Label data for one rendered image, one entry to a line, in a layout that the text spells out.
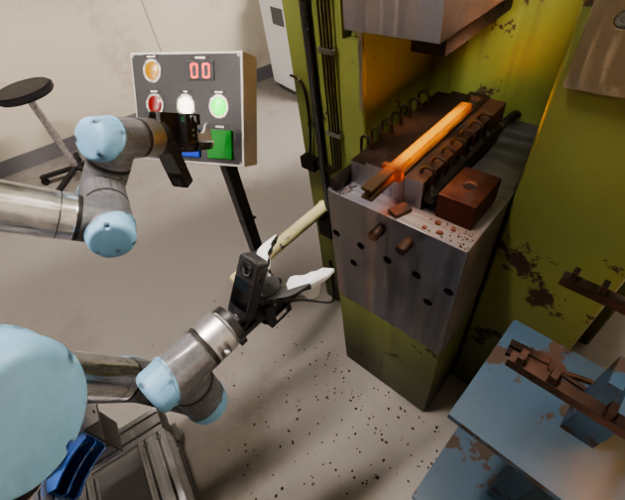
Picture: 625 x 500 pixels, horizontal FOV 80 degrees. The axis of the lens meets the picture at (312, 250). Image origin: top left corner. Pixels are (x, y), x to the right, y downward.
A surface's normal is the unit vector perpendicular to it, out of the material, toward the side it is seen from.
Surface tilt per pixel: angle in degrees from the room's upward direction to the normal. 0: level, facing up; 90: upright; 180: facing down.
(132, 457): 0
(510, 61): 90
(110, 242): 90
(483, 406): 0
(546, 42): 90
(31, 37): 90
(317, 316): 0
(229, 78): 60
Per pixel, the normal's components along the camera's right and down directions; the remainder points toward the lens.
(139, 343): -0.12, -0.68
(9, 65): 0.54, 0.57
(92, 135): -0.31, 0.29
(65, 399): 0.96, -0.03
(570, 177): -0.66, 0.60
